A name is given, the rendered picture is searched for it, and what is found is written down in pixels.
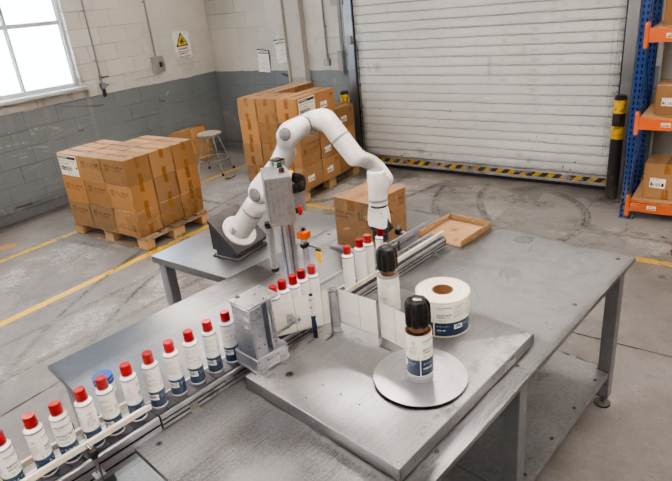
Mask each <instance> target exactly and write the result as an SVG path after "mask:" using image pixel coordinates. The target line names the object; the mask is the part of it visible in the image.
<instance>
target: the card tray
mask: <svg viewBox="0 0 672 481"><path fill-rule="evenodd" d="M489 229H491V221H486V220H481V219H476V218H472V217H467V216H462V215H457V214H452V213H449V214H447V215H445V216H443V217H442V218H440V219H438V220H437V221H435V222H433V223H431V224H430V225H428V226H426V227H425V228H423V229H421V230H419V238H422V237H424V236H425V235H427V234H433V235H436V234H437V233H439V232H441V231H442V230H443V231H444V235H442V237H444V238H446V244H447V245H451V246H455V247H459V248H462V247H464V246H465V245H467V244H468V243H470V242H471V241H473V240H474V239H476V238H477V237H479V236H480V235H482V234H483V233H485V232H486V231H488V230H489Z"/></svg>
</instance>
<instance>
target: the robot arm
mask: <svg viewBox="0 0 672 481"><path fill-rule="evenodd" d="M316 132H323V133H324V134H325V136H326V137H327V138H328V139H329V141H330V142H331V143H332V145H333V146H334V147H335V148H336V150H337V151H338V152H339V153H340V155H341V156H342V157H343V158H344V160H345V161H346V162H347V163H348V164H349V165H350V166H353V167H355V166H358V167H362V168H364V169H366V170H367V184H368V197H369V199H368V201H369V207H368V220H367V222H366V223H367V224H368V225H369V227H370V228H371V231H372V232H373V240H375V236H376V235H377V229H376V228H379V229H383V233H384V234H383V242H384V243H385V242H387V241H388V240H389V236H388V233H389V232H390V231H391V230H392V229H394V227H393V226H392V224H391V220H390V212H389V208H388V206H387V204H388V195H387V189H388V188H389V187H390V186H391V185H392V183H393V176H392V174H391V172H390V171H389V169H388V168H387V167H386V165H385V164H384V163H383V162H382V161H381V160H380V159H379V158H378V157H376V156H375V155H373V154H370V153H367V152H365V151H364V150H362V148H361V147H360V146H359V145H358V143H357V142H356V141H355V139H354V138H353V137H352V135H351V134H350V133H349V131H348V130H347V129H346V127H345V126H344V125H343V124H342V122H341V121H340V120H339V118H338V117H337V116H336V115H335V114H334V113H333V112H332V111H331V110H329V109H325V108H321V109H316V110H311V111H308V112H306V113H303V114H301V115H299V116H296V117H294V118H292V119H290V120H287V121H286V122H284V123H283V124H282V125H281V126H280V127H279V129H278V130H277V133H276V139H277V146H276V148H275V150H274V152H273V155H272V157H271V158H270V159H272V158H275V157H280V158H284V159H285V166H286V168H287V170H288V169H289V167H290V166H291V164H292V162H293V160H294V158H295V156H296V149H295V145H296V144H297V143H298V141H299V140H301V139H302V138H304V137H306V136H308V135H310V134H313V133H316ZM248 195H249V196H248V197H247V198H246V200H245V201H244V203H243V204H242V206H241V208H240V209H239V211H238V212H237V214H236V216H231V217H228V218H227V219H226V220H225V221H224V223H223V226H222V228H223V232H224V234H225V236H226V237H227V238H228V239H229V240H230V241H232V242H233V243H235V244H238V245H249V244H251V243H252V242H253V241H254V240H255V238H256V230H255V227H256V226H257V224H258V223H259V221H260V220H261V218H262V217H263V215H264V214H265V212H266V205H265V198H264V191H263V185H262V178H261V171H260V172H259V174H258V175H257V176H256V177H255V178H254V180H253V181H252V182H251V184H250V186H249V189H248ZM388 226H389V228H388ZM385 229H386V230H385Z"/></svg>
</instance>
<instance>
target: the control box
mask: <svg viewBox="0 0 672 481"><path fill-rule="evenodd" d="M282 166H283V168H284V171H285V174H278V172H279V171H278V169H276V167H274V166H271V167H264V168H260V171H261V178H262V185H263V191H264V198H265V205H266V211H267V215H268V219H269V223H270V226H271V227H278V226H284V225H290V224H295V222H296V221H297V218H296V211H295V205H294V197H293V189H292V182H291V176H290V174H289V172H288V170H287V168H286V166H284V165H282Z"/></svg>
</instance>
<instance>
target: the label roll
mask: <svg viewBox="0 0 672 481"><path fill-rule="evenodd" d="M415 295H423V296H425V298H427V299H428V300H429V302H430V306H431V323H430V324H429V325H430V326H431V327H432V336H433V337H439V338H450V337H455V336H459V335H461V334H463V333H465V332H466V331H467V330H468V329H469V327H470V287H469V286H468V284H466V283H465V282H464V281H462V280H459V279H456V278H451V277H434V278H429V279H426V280H424V281H422V282H420V283H419V284H418V285H417V286H416V288H415Z"/></svg>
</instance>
